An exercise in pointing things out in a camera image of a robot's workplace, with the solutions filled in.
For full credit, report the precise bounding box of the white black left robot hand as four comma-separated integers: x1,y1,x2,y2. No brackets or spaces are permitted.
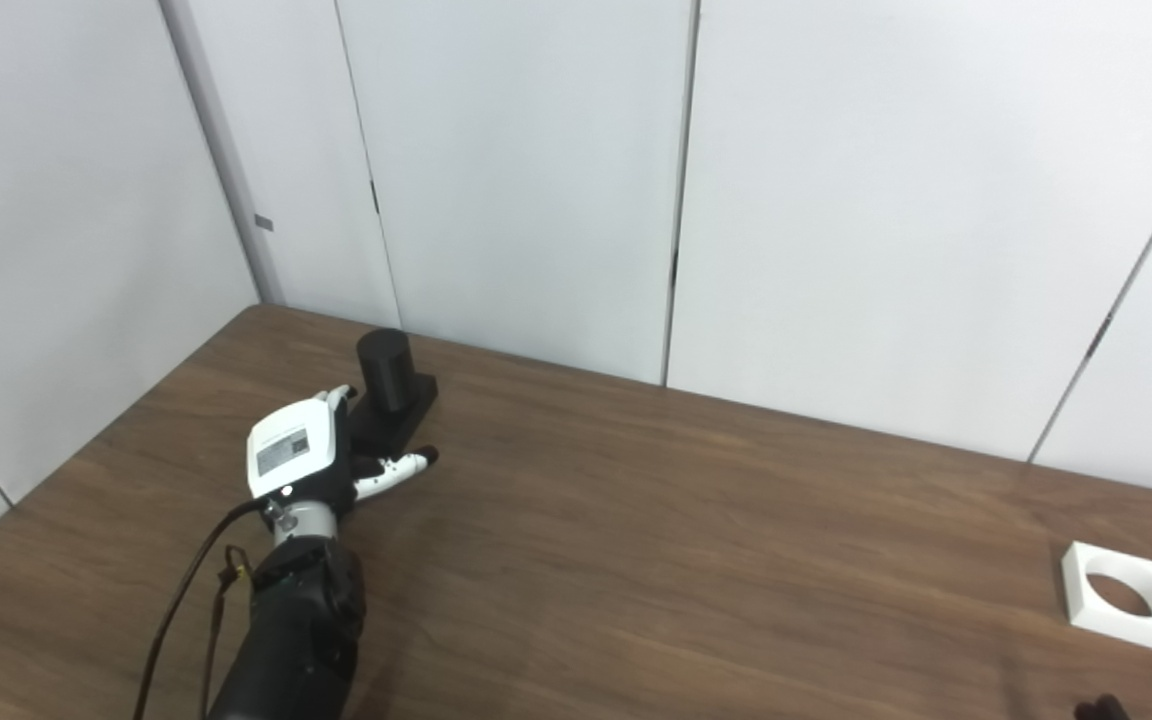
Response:
246,385,440,513

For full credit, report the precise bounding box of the white square piece with hole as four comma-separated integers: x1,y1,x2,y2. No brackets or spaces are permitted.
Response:
1061,541,1152,653

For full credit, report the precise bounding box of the black peg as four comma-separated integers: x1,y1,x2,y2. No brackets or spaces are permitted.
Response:
348,328,440,457

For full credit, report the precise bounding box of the thin left wire yellow connector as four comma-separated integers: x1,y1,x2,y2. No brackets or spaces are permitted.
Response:
200,545,253,720

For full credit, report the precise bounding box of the grey wall corner post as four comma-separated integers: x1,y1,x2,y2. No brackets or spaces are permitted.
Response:
158,0,287,306

